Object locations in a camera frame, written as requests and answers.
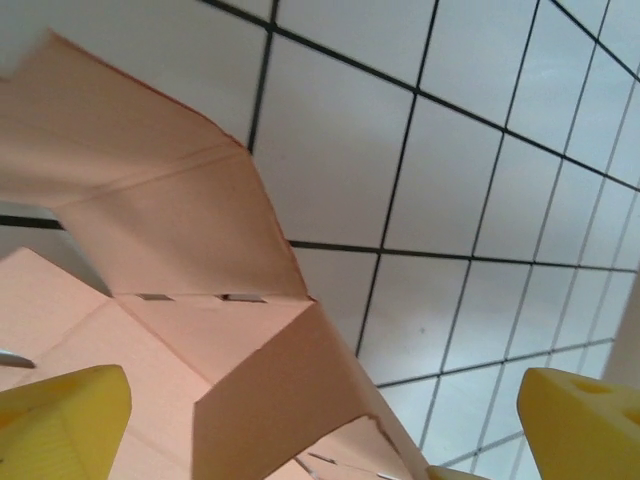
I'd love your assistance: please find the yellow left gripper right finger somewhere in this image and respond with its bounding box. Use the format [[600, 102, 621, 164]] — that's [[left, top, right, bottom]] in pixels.
[[517, 367, 640, 480]]

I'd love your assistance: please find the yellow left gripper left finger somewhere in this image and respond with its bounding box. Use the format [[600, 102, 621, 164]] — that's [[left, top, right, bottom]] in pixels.
[[0, 364, 133, 480]]

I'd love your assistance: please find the pink cloth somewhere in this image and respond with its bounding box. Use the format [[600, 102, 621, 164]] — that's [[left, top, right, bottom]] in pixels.
[[0, 27, 431, 480]]

